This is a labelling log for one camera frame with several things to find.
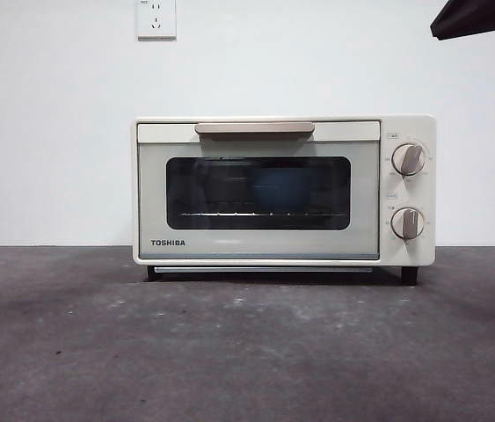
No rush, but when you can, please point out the blue bowl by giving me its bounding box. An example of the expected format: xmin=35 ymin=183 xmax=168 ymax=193
xmin=249 ymin=169 xmax=313 ymax=211

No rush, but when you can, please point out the cream oven knob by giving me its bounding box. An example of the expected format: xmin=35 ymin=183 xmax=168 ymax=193
xmin=391 ymin=142 xmax=427 ymax=178
xmin=389 ymin=206 xmax=427 ymax=242

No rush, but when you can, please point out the white wall socket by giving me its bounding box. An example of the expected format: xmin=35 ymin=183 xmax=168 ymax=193
xmin=136 ymin=0 xmax=178 ymax=42

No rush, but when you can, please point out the metal wire oven rack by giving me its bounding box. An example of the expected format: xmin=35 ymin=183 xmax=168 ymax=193
xmin=179 ymin=209 xmax=347 ymax=219

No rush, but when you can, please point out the cream Toshiba toaster oven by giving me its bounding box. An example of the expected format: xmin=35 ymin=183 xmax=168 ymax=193
xmin=133 ymin=114 xmax=438 ymax=286

